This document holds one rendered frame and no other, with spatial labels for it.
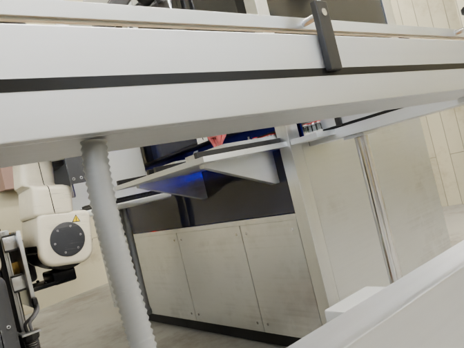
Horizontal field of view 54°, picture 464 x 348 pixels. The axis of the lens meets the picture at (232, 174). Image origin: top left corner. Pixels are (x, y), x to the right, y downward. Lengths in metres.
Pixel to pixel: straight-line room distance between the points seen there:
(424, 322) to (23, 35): 0.63
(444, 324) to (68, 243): 1.06
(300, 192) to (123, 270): 1.37
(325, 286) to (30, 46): 1.54
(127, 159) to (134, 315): 2.10
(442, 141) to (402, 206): 3.01
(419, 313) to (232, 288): 1.56
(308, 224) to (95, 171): 1.39
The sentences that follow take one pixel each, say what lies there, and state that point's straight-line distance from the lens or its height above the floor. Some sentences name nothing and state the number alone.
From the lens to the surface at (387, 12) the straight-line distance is 2.58.
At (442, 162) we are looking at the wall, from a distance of 5.24.
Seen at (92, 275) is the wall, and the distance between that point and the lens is 5.31.
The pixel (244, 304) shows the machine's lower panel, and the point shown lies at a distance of 2.19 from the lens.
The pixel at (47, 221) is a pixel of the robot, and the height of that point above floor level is 0.79.
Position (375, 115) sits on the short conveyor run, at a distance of 1.62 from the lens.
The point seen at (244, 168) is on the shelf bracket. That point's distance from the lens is 1.68.
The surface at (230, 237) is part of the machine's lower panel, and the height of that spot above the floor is 0.53.
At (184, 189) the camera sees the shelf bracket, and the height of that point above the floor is 0.79.
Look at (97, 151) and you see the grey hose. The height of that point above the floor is 0.83.
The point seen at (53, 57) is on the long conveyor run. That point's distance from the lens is 0.40.
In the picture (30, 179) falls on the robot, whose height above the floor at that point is 0.93.
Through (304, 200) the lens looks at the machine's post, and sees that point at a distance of 1.73.
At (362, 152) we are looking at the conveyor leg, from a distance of 1.71.
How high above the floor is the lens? 0.78
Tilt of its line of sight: 1 degrees up
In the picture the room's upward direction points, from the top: 14 degrees counter-clockwise
